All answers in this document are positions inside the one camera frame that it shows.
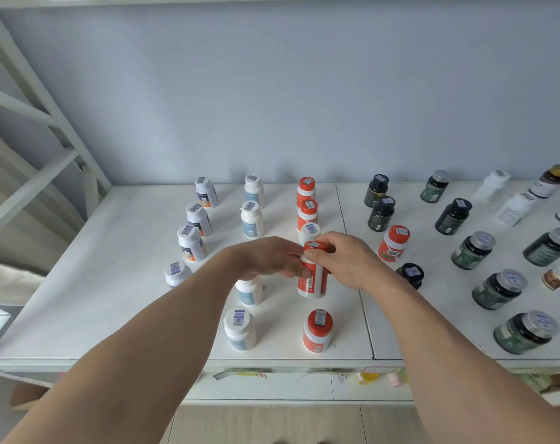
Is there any person's right hand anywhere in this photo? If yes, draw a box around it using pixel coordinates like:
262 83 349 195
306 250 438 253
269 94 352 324
307 231 392 292

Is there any person's left hand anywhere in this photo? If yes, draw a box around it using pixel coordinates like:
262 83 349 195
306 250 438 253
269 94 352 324
224 236 314 282

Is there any orange white pill bottle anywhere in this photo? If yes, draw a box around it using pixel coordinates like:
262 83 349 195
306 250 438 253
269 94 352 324
298 222 321 246
377 225 411 263
296 176 317 208
297 240 332 299
302 309 334 354
297 199 319 231

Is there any person's right forearm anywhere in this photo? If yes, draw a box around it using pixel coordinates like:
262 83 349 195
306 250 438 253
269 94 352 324
361 273 560 444

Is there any person's left forearm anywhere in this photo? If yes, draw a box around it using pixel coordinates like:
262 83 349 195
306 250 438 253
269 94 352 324
1 247 243 444

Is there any white bottle light blue label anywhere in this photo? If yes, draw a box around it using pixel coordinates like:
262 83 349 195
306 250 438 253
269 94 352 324
235 274 264 306
240 201 265 239
223 308 258 351
244 174 265 209

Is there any dark bottle black cap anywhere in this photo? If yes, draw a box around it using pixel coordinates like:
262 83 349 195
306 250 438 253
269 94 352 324
364 174 390 208
435 198 473 236
367 196 396 232
395 263 425 290

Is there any white bottle orange blue label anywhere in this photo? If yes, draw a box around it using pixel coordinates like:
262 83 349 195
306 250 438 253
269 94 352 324
177 224 206 262
185 202 212 237
164 261 193 289
195 176 218 209

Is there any green bottle silver cap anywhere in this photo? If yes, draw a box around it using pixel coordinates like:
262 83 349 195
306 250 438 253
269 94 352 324
450 231 497 271
493 310 559 356
472 269 528 311
420 169 450 204
523 227 560 267

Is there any green white sticker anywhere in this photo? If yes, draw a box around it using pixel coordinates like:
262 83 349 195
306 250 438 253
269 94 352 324
212 370 268 382

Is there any plain white bottle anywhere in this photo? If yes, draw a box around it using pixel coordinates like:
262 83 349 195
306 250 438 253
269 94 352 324
496 191 538 227
471 170 511 202

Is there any brown bottle gold cap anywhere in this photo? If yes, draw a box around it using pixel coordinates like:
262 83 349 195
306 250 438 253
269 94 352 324
528 164 560 199

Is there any colourful picture sticker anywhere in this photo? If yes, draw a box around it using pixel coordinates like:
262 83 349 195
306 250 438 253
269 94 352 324
509 368 560 394

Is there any brown cardboard box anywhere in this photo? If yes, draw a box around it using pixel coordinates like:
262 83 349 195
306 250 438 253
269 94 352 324
9 381 54 411

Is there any white metal shelf frame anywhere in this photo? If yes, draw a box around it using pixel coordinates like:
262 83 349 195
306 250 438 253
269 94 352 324
0 8 113 248

